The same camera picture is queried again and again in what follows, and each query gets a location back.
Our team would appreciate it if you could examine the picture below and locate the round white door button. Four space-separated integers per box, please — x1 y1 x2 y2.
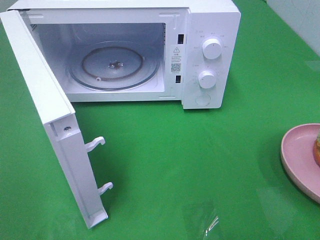
195 94 211 106

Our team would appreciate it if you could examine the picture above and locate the white microwave knob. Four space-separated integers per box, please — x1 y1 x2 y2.
198 70 217 89
202 37 223 60

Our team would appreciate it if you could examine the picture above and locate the white microwave door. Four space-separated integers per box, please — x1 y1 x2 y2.
0 10 113 228

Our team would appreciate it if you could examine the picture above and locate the pink round plate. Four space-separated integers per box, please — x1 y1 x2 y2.
280 123 320 203

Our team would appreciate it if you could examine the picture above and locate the burger with lettuce and cheese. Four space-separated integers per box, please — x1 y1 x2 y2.
312 133 320 166

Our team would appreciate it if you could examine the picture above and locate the white microwave oven body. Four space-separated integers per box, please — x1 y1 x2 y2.
5 0 241 109

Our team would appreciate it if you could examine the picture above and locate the glass microwave turntable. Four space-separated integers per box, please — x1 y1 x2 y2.
69 41 163 91

